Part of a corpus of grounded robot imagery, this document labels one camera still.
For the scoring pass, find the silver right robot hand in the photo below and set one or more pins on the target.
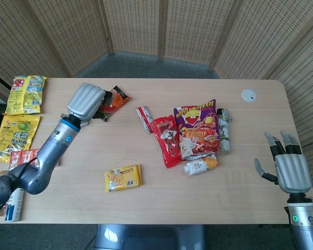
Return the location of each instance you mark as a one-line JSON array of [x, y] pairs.
[[292, 172]]

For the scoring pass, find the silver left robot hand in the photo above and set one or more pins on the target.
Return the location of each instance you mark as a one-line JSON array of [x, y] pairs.
[[86, 101]]

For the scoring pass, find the red snack stick packet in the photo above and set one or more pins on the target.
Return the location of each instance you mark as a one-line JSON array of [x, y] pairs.
[[110, 108]]

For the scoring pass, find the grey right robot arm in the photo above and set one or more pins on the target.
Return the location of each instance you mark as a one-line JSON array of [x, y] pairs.
[[302, 229]]

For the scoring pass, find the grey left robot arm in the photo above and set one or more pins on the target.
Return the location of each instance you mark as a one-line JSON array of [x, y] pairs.
[[49, 148]]

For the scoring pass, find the orange black snack pack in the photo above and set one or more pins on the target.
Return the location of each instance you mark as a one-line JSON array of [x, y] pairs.
[[120, 97]]

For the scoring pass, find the yellow cartoon snack bag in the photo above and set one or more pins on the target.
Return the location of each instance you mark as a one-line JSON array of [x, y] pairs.
[[24, 95]]

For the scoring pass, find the small red white packet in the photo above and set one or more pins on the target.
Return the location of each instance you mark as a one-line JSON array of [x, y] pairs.
[[145, 118]]

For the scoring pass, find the orange red snack pack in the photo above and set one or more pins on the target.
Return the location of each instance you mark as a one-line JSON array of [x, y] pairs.
[[22, 157]]

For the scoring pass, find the red plastic snack bag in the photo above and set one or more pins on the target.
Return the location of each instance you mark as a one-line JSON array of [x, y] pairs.
[[167, 140]]

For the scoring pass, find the green silver drink bottle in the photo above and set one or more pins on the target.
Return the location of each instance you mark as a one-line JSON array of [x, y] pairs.
[[225, 132]]

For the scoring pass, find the yellow lime candy bag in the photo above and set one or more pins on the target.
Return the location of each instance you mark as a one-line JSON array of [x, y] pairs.
[[15, 135]]

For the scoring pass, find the yellow cracker pack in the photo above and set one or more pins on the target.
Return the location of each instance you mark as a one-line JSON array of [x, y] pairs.
[[122, 178]]

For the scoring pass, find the woven folding screen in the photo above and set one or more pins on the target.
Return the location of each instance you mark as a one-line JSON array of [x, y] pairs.
[[135, 26]]

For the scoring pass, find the purple red chips bag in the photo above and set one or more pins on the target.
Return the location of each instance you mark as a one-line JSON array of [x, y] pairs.
[[198, 125]]

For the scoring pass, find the white blue milk carton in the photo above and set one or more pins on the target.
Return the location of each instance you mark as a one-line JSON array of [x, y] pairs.
[[14, 205]]

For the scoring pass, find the grey robot torso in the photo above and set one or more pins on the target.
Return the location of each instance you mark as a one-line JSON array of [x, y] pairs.
[[146, 237]]

